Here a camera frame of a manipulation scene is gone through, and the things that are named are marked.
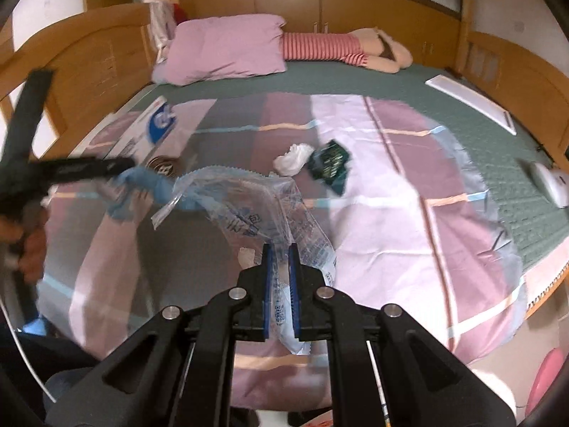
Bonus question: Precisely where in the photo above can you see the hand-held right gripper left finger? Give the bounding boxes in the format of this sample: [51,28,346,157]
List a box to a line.
[44,244,273,427]

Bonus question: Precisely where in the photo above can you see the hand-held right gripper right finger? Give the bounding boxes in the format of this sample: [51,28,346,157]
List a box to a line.
[289,244,516,427]

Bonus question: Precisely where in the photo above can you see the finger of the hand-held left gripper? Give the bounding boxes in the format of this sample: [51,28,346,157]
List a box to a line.
[47,157,135,184]

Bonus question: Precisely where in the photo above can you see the blue glove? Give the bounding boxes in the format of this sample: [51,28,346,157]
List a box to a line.
[108,167,203,224]

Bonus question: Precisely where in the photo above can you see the clear printed plastic bag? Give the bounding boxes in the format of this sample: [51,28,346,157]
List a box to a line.
[151,164,336,357]

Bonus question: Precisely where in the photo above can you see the person's left hand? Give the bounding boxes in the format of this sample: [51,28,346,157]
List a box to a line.
[0,219,49,284]

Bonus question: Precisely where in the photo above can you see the brown round cup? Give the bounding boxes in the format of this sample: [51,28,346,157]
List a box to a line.
[146,155,179,179]

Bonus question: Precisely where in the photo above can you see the white blue printed carton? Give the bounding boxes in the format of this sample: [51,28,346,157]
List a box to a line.
[109,97,179,166]

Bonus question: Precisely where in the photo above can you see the pink checked blanket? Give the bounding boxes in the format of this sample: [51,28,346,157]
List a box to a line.
[38,91,530,410]

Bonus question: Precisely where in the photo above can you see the wooden bed headboard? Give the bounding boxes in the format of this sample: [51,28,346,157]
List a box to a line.
[0,4,157,161]

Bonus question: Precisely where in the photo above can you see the dark green snack wrapper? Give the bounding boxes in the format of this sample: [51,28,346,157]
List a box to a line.
[308,139,352,195]

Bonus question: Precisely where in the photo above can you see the crumpled white tissue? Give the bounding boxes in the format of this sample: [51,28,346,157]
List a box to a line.
[272,142,316,177]

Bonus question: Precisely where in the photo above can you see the pink pillow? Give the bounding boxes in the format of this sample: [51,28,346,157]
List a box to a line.
[152,14,288,86]

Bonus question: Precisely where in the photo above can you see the person's dark clothing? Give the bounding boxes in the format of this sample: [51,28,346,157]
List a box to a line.
[0,327,116,427]

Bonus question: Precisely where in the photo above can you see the green bedspread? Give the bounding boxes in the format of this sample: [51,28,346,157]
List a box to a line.
[118,60,569,276]

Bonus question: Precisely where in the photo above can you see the striped plush doll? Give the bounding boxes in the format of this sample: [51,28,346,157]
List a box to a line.
[282,28,414,73]

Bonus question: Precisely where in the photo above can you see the white long board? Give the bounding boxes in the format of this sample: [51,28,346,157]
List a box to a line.
[425,75,517,135]

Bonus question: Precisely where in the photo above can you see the pink stool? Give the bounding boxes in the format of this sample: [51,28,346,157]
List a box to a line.
[525,349,566,419]

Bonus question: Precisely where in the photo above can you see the white handheld device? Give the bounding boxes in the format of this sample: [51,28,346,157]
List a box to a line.
[528,161,569,208]

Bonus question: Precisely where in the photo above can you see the wooden bed footboard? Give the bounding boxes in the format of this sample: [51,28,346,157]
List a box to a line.
[453,0,569,156]

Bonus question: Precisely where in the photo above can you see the white cable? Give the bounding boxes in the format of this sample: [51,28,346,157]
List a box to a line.
[0,300,56,403]

